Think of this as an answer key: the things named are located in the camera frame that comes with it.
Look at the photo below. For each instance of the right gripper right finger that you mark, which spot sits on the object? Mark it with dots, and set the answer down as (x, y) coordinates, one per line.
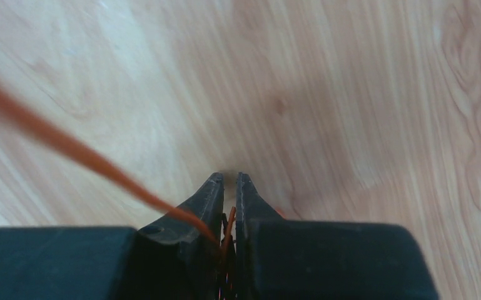
(261, 246)

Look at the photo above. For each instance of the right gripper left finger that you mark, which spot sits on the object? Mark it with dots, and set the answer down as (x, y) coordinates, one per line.
(182, 262)

